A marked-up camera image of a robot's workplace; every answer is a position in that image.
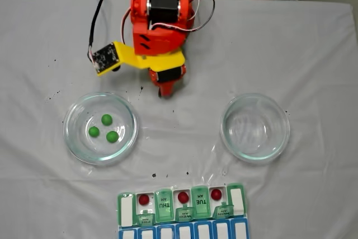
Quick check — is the weekly pill organizer box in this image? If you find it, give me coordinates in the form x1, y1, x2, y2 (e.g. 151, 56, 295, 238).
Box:
116, 182, 249, 239

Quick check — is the white tablecloth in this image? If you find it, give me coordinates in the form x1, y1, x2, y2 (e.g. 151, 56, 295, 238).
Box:
0, 0, 358, 239

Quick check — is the glass bowl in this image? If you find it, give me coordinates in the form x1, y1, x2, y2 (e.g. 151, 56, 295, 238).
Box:
63, 91, 139, 166
220, 93, 291, 164

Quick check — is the red white servo wire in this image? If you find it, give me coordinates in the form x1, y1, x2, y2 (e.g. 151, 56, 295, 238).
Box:
183, 0, 216, 33

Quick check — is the black camera cable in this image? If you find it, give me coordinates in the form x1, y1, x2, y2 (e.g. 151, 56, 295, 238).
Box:
88, 0, 109, 63

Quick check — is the yellow camera mount with board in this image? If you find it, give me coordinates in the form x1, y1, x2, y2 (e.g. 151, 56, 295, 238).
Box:
88, 41, 138, 78

